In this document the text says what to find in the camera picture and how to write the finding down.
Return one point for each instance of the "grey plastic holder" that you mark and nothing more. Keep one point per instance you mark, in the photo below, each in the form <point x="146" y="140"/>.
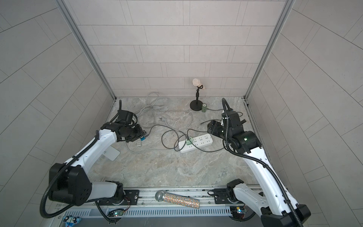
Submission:
<point x="111" y="153"/>

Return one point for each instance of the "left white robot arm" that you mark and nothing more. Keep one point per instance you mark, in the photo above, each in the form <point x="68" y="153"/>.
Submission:
<point x="69" y="184"/>

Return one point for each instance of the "right circuit board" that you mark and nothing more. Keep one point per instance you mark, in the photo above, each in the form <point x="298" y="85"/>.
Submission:
<point x="238" y="212"/>

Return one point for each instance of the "left circuit board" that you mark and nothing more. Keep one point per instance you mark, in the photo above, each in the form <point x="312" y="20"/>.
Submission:
<point x="116" y="213"/>

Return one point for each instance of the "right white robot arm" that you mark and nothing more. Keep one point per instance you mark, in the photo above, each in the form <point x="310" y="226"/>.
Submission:
<point x="276" y="207"/>

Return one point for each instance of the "white power strip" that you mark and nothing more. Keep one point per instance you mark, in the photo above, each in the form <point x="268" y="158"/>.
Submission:
<point x="198" y="142"/>

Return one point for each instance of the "green charger plug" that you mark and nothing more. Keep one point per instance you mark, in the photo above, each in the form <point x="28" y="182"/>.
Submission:
<point x="189" y="141"/>

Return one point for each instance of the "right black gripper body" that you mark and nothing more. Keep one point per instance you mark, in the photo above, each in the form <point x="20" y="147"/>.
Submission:
<point x="221" y="131"/>

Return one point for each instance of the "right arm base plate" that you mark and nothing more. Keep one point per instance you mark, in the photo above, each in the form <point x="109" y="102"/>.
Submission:
<point x="223" y="196"/>

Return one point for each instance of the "aluminium rail frame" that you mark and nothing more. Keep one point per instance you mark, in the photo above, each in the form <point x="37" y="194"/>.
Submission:
<point x="147" y="206"/>

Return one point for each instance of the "beige microphone on stand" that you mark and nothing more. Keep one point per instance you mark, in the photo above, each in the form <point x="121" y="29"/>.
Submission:
<point x="196" y="105"/>

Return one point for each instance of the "glitter handheld microphone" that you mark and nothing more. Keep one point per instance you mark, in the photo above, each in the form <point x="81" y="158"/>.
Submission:
<point x="163" y="196"/>

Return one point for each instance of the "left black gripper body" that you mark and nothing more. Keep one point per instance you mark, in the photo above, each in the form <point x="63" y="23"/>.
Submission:
<point x="134" y="133"/>

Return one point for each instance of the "green camouflage tape roll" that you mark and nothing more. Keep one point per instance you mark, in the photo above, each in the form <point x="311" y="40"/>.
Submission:
<point x="204" y="107"/>

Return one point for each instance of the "blue toy figure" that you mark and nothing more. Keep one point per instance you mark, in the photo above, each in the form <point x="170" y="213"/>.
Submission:
<point x="71" y="221"/>

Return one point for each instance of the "circuit board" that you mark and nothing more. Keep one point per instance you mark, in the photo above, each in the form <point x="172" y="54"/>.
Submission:
<point x="238" y="212"/>
<point x="116" y="213"/>

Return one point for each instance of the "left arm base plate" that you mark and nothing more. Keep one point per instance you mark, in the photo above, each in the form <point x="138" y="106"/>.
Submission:
<point x="130" y="197"/>

